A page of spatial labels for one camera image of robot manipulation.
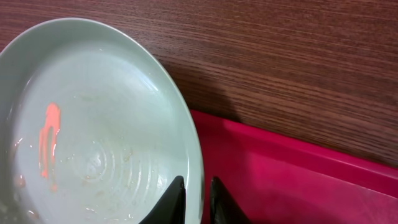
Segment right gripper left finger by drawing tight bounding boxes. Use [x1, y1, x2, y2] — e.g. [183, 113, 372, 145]
[139, 175, 186, 224]

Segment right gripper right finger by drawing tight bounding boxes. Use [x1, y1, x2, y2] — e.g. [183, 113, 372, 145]
[210, 177, 251, 224]

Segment light green plate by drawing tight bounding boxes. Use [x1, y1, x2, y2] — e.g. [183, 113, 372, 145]
[1, 18, 205, 223]

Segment red plastic tray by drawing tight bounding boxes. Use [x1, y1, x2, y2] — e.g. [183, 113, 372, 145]
[192, 111, 397, 223]

